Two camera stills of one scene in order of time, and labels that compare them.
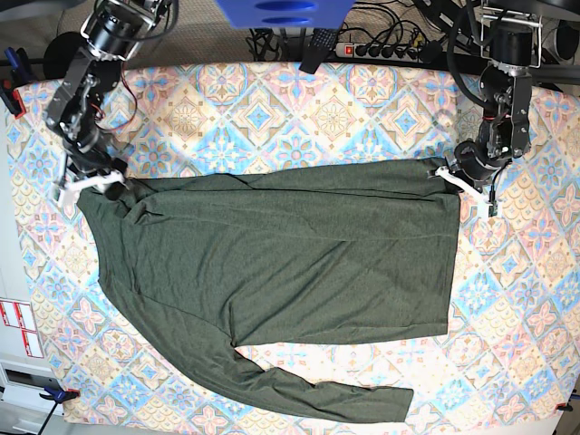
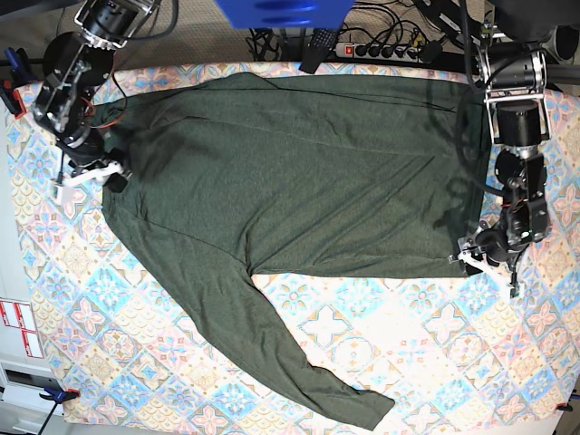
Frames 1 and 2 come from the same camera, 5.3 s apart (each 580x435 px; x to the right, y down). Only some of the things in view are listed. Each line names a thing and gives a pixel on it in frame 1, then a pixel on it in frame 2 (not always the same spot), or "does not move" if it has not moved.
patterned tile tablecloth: [513, 149] does not move
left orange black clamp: [58, 395] does not move
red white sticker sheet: [20, 314] does not move
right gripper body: [475, 169] -> [496, 246]
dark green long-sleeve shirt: [229, 261] -> [233, 176]
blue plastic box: [286, 14] does not move
